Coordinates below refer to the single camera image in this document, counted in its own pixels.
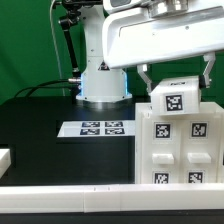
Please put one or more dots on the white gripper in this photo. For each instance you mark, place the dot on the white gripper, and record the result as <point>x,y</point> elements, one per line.
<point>132,37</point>

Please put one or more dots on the white cabinet top block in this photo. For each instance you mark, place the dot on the white cabinet top block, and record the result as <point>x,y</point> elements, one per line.
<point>175,96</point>

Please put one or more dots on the white cabinet door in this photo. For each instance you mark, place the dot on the white cabinet door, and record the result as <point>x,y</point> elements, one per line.
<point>200,149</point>
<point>165,151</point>

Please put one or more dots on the white cabinet body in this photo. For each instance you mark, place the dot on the white cabinet body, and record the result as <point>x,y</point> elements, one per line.
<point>143,135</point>

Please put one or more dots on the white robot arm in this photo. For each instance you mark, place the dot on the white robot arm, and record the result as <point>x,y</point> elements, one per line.
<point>102,83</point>

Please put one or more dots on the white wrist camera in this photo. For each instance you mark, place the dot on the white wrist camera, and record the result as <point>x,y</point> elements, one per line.
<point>112,6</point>

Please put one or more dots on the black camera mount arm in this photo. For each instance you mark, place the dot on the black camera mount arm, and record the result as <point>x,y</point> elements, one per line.
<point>72,17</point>

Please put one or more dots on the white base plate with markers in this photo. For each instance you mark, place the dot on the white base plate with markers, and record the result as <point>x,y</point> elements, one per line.
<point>97,128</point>

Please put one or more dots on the white U-shaped obstacle frame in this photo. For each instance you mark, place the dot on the white U-shaped obstacle frame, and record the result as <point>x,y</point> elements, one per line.
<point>111,198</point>

